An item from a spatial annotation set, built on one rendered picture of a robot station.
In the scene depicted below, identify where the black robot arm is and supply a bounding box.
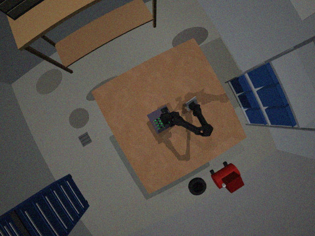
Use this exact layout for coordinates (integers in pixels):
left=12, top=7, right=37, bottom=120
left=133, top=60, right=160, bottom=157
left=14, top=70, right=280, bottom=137
left=160, top=101, right=214, bottom=137

